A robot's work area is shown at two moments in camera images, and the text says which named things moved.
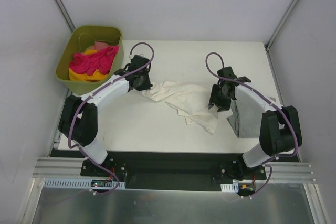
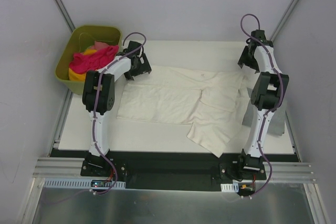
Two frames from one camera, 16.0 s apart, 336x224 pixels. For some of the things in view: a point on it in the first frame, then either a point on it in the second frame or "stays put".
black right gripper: (219, 100) -> (247, 60)
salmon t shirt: (98, 45) stays put
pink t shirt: (101, 60) stays put
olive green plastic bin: (81, 38) stays put
